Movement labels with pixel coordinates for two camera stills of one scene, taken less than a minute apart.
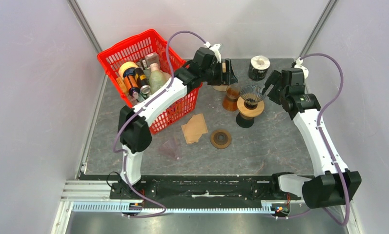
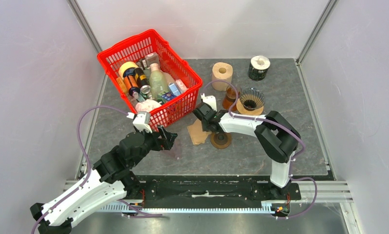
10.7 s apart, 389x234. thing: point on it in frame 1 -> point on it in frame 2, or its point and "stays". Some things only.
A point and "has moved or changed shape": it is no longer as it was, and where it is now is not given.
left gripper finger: (231, 78) -> (167, 142)
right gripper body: (279, 91) -> (205, 125)
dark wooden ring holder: (220, 139) stays
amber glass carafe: (233, 93) stays
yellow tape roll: (127, 65) stays
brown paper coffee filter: (194, 128) has moved or changed shape
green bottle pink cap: (157, 78) stays
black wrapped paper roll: (258, 68) stays
